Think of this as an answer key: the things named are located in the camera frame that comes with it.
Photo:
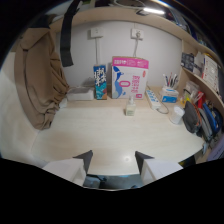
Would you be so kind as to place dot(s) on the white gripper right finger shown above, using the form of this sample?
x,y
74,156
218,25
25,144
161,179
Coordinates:
x,y
156,167

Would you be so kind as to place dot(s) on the white wall socket with plug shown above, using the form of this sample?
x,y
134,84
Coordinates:
x,y
137,34

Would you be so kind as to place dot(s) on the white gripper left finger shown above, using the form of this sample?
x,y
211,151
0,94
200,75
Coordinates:
x,y
68,167

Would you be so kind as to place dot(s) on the blue drink carton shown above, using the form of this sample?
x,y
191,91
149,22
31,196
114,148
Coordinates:
x,y
100,82

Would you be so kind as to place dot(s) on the grey pouch bag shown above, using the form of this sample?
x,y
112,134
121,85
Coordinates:
x,y
191,117

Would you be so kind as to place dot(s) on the white power strip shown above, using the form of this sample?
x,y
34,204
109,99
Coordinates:
x,y
153,99

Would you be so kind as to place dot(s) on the white cotton swab container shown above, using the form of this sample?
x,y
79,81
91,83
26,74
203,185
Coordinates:
x,y
176,115

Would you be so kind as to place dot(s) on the wooden shelf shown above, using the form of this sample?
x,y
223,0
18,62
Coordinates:
x,y
133,16

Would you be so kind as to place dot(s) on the blue bag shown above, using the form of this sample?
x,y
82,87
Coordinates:
x,y
212,118

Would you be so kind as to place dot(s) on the small clear pump bottle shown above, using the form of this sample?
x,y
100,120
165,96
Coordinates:
x,y
130,107

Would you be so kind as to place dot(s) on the brown hanging curtain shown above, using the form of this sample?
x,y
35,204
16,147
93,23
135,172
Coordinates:
x,y
40,76

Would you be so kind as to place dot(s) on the white wall switch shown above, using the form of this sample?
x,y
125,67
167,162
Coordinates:
x,y
96,32

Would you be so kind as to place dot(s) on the pink and white carton box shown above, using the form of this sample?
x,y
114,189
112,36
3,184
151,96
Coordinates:
x,y
129,78

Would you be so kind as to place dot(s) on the blue and white pen holder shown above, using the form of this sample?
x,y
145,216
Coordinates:
x,y
169,93

